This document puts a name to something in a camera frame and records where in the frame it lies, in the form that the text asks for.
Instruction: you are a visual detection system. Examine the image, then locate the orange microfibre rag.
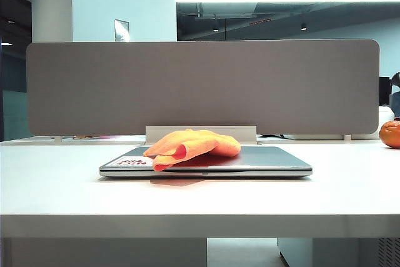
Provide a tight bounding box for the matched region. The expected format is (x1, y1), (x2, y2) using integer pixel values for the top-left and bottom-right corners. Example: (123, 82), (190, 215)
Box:
(142, 128), (243, 173)

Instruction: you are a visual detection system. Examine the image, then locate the silver laptop with sticker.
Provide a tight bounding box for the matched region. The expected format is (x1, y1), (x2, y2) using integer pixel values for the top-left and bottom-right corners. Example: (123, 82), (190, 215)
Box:
(99, 145), (314, 179)

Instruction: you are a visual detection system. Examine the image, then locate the grey fabric desk divider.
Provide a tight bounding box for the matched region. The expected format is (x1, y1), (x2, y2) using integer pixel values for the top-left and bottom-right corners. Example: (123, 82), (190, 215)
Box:
(25, 39), (381, 138)

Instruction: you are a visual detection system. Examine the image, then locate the black monitor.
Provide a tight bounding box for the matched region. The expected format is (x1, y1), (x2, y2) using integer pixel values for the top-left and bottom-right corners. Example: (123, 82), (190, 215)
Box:
(379, 76), (392, 106)

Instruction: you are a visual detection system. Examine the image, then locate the orange round fruit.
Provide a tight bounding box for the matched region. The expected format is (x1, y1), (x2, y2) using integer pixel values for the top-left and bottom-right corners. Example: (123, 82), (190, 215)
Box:
(378, 119), (400, 149)

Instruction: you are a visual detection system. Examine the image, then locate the silver cable tray flap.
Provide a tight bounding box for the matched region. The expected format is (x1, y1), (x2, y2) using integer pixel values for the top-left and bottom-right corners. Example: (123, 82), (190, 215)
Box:
(144, 124), (258, 146)

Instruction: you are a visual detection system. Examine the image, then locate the framed wall poster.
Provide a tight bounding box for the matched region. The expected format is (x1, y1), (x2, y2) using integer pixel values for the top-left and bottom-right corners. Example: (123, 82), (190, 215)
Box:
(113, 18), (130, 43)

